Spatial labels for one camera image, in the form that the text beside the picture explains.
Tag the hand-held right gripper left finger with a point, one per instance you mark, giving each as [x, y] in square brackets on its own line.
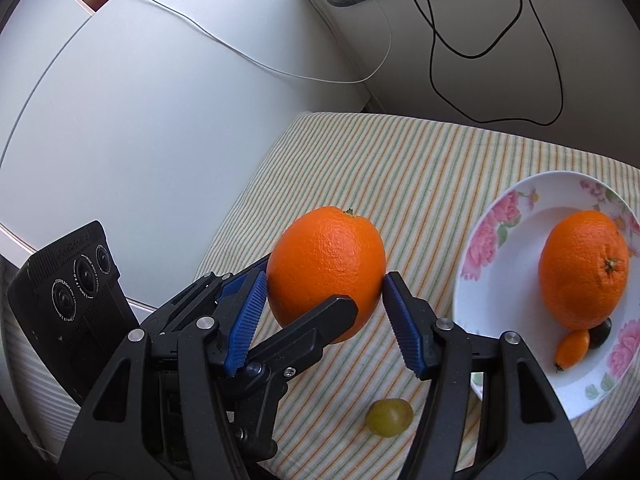
[247, 320]

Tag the dark grape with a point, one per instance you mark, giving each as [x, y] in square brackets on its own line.
[601, 334]

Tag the floral white plate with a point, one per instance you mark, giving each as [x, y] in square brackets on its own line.
[520, 230]

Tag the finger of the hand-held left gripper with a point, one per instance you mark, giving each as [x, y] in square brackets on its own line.
[310, 330]
[190, 295]

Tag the striped tablecloth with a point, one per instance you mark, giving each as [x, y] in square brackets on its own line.
[400, 170]

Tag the green grape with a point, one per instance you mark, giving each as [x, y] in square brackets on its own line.
[389, 417]

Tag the orange cherry tomato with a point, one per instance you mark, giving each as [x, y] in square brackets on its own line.
[571, 351]

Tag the round orange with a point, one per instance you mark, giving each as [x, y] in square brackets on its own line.
[580, 270]

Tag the oval orange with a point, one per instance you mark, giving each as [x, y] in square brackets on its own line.
[320, 265]

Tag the white cabinet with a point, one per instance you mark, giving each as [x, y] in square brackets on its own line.
[150, 150]

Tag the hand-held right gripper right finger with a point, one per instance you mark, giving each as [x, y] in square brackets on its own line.
[400, 320]

